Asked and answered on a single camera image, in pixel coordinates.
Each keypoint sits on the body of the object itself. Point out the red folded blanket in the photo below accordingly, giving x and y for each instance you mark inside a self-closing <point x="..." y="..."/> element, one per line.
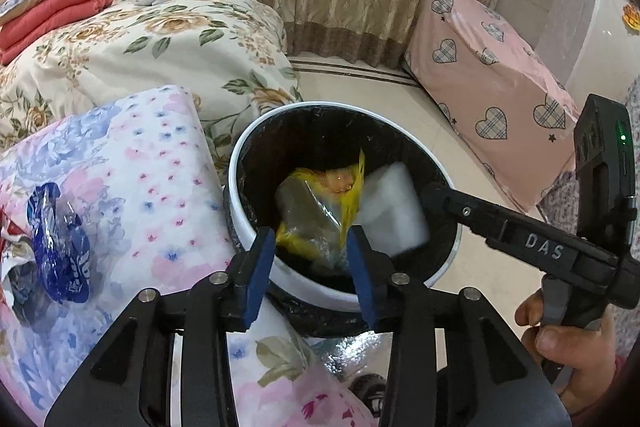
<point x="55" y="7"/>

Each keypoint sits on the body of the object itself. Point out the pink heart print cover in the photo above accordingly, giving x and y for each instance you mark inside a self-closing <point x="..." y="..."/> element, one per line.
<point x="480" y="72"/>

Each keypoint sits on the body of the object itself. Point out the person's right hand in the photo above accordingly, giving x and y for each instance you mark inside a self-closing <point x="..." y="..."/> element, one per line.
<point x="585" y="369"/>

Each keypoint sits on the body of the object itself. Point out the blue plastic wrapper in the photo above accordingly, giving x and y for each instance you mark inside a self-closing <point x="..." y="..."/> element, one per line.
<point x="55" y="257"/>

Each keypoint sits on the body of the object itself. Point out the white foam piece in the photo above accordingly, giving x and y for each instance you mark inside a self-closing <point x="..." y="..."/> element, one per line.
<point x="392" y="207"/>

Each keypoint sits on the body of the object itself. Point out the black bin liner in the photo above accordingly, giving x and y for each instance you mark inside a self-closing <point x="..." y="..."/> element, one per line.
<point x="320" y="142"/>

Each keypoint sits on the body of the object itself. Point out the orange wall decoration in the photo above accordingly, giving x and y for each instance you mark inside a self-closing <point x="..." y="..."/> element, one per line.
<point x="632" y="14"/>

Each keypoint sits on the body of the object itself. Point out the blue pink floral blanket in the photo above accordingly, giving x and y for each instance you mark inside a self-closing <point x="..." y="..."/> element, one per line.
<point x="160" y="187"/>

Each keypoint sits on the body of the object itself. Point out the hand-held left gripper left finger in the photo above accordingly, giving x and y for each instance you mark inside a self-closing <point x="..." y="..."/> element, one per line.
<point x="257" y="279"/>

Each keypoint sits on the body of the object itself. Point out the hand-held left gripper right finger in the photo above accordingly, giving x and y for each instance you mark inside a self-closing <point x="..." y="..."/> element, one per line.
<point x="362" y="282"/>

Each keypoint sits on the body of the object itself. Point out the white round trash bin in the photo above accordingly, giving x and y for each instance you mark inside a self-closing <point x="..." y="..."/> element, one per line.
<point x="310" y="293"/>

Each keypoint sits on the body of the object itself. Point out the cream floral bed cover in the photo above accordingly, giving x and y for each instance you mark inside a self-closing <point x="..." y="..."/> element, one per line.
<point x="175" y="42"/>

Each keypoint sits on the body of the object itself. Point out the yellow clear plastic bag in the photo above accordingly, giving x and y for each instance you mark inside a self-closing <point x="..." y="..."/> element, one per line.
<point x="310" y="217"/>

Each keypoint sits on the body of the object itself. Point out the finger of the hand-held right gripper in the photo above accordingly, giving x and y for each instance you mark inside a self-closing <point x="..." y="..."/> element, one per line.
<point x="500" y="227"/>

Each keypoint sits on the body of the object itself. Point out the dark round object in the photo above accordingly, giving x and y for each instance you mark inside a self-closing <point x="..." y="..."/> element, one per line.
<point x="367" y="389"/>

